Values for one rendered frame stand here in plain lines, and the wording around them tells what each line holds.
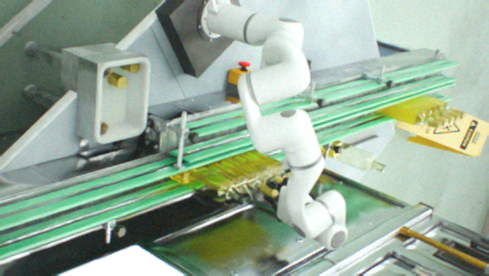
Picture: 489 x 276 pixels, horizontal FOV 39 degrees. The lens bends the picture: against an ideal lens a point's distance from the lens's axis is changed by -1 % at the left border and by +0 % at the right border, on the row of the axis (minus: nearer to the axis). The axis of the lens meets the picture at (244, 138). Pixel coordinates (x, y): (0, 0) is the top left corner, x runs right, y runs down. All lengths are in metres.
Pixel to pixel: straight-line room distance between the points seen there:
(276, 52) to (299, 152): 0.24
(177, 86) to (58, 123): 0.43
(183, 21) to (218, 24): 0.10
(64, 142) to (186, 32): 0.47
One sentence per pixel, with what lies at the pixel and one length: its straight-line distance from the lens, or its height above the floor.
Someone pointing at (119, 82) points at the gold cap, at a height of 0.81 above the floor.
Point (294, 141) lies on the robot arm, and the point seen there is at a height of 1.36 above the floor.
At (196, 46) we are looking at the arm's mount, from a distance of 2.06.
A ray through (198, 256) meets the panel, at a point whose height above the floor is 1.13.
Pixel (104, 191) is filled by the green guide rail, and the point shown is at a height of 0.95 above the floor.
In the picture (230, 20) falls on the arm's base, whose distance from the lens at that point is 1.99.
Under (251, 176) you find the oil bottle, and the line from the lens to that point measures 1.99.
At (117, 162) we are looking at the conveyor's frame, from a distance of 1.91.
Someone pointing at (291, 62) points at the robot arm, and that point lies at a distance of 1.61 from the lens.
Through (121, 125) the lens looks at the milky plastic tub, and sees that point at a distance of 1.97.
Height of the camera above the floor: 2.19
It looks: 36 degrees down
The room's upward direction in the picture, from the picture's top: 113 degrees clockwise
